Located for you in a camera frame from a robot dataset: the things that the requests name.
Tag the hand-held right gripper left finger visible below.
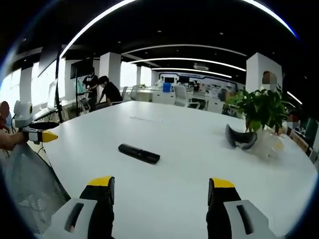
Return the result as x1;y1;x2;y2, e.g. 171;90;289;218
37;175;116;239

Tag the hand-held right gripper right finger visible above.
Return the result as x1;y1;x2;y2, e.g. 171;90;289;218
205;177;285;239

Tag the black remote control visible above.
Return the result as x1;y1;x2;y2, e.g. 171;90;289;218
118;143;161;164

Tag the person's left hand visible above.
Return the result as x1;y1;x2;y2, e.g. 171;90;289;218
0;130;25;151

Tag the black tripod stand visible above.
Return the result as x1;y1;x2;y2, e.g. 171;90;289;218
32;44;66;124

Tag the grey mesh office chair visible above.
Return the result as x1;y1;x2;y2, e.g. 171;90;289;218
4;141;72;235

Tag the black curved headset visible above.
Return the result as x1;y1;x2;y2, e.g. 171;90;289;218
225;123;258;151

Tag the clear glass plant vase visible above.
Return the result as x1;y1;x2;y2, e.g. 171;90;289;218
251;125;285;160

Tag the green potted plant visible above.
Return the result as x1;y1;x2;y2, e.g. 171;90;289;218
223;84;290;135

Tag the white office chair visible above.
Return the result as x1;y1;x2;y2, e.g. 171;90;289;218
173;85;190;108

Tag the white office desk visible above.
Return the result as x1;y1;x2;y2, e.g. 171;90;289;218
122;87;225;113

